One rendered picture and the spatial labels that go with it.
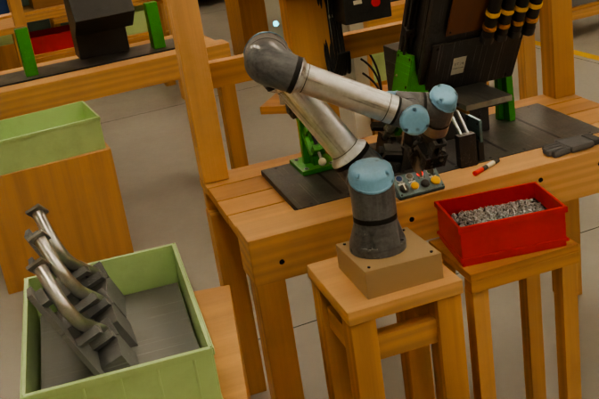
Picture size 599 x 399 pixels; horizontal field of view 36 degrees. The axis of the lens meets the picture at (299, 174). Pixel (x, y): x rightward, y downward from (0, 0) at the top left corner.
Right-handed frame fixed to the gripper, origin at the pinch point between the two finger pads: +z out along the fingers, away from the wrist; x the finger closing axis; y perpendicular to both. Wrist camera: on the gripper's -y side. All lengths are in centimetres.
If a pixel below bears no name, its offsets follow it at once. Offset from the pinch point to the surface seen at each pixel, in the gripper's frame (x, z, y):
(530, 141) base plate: 52, 21, -14
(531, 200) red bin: 28.8, 2.1, 19.1
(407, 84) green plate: 10.3, -0.3, -31.7
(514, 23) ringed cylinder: 41, -21, -29
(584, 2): 362, 306, -328
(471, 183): 18.6, 10.2, 3.2
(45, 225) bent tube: -107, -17, 2
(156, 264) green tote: -80, 9, 5
